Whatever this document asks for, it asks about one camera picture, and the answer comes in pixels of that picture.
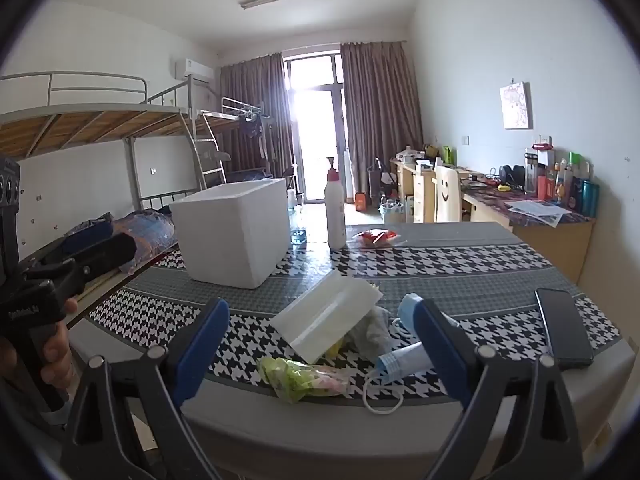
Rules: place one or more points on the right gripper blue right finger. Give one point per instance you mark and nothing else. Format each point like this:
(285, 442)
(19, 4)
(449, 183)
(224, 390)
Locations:
(541, 441)

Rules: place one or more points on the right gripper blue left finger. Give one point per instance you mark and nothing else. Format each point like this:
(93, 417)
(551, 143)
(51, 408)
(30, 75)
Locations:
(126, 421)

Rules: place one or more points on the blue surgical face mask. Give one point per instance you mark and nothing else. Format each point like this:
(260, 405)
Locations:
(407, 357)

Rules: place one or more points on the green plastic bag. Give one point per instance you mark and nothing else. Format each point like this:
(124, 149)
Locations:
(292, 381)

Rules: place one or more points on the grey sock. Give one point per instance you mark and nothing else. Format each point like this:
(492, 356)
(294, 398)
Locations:
(370, 337)

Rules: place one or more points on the person's left hand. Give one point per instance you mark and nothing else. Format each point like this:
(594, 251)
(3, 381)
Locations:
(58, 371)

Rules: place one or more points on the black smartphone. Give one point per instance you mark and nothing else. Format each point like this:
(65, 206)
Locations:
(566, 334)

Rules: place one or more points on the houndstooth tablecloth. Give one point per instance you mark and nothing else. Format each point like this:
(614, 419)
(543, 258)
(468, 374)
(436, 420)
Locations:
(479, 274)

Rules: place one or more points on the metal bunk bed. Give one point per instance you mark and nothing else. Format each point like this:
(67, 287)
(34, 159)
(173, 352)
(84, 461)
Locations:
(86, 108)

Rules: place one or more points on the white styrofoam box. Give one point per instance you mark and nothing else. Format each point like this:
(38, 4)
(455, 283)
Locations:
(234, 234)

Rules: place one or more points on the wooden desk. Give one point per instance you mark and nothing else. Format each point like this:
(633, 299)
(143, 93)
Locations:
(565, 246)

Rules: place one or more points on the papers on desk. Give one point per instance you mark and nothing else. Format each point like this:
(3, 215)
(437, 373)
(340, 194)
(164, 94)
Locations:
(547, 213)

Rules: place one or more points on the teal cylindrical bottle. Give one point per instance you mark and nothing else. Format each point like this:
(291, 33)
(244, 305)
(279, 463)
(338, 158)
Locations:
(590, 198)

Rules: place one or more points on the red snack packet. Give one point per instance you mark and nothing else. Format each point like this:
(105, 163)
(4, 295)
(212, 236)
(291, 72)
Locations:
(377, 238)

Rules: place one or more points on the wooden smiley face chair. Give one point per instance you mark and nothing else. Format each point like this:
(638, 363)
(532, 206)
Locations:
(448, 195)

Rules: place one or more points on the white air conditioner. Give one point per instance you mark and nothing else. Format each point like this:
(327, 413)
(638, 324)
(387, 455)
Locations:
(186, 68)

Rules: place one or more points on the white plastic bucket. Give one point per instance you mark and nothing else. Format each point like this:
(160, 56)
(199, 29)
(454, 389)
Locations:
(393, 212)

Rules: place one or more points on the white lotion pump bottle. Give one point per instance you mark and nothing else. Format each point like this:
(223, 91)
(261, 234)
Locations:
(334, 200)

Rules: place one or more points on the brown left curtain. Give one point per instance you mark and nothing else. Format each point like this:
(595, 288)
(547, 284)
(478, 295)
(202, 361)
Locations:
(257, 94)

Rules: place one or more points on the brown curtain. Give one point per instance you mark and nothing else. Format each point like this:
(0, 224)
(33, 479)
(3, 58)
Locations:
(382, 105)
(257, 94)

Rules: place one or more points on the orange floor container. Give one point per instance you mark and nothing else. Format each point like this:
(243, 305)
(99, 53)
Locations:
(360, 201)

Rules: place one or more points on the brown right curtain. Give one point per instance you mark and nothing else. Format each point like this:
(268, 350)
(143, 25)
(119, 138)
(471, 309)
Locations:
(382, 105)

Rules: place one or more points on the anime wall picture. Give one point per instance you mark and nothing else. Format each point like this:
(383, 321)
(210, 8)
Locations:
(514, 101)

